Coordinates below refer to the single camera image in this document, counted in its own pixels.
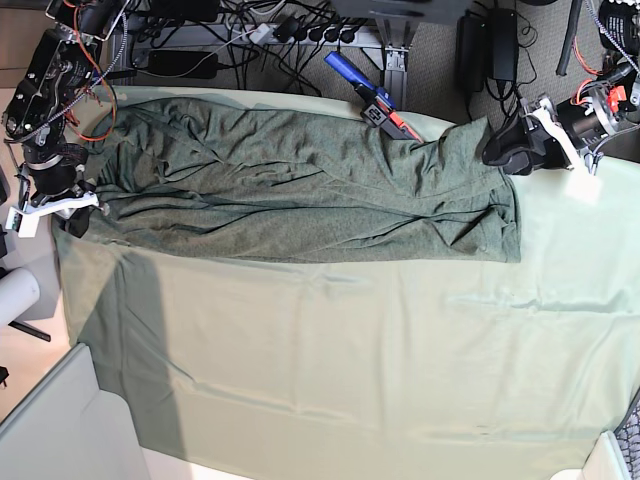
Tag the white cylinder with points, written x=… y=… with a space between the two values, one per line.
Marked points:
x=19 y=291

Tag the black power adapter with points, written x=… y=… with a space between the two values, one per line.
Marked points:
x=470 y=55
x=503 y=47

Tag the light green table cloth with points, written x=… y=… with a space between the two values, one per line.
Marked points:
x=388 y=370

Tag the green T-shirt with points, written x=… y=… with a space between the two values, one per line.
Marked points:
x=192 y=178

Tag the black power adapter right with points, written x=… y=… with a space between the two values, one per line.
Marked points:
x=503 y=47

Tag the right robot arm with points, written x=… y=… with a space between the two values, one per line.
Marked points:
x=63 y=70

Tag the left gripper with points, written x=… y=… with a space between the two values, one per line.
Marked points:
x=546 y=136

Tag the white power strip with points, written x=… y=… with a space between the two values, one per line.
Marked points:
x=340 y=34

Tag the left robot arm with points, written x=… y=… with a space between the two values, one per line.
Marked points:
x=615 y=84

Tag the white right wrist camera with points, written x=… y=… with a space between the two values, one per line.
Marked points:
x=23 y=222

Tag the black power brick on floor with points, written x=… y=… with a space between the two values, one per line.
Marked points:
x=182 y=64

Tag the black power adapter left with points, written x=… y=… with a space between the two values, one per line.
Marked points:
x=470 y=55

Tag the blue orange clamp tool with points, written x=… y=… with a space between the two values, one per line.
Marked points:
x=379 y=110

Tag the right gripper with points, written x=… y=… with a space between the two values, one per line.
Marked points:
x=75 y=204

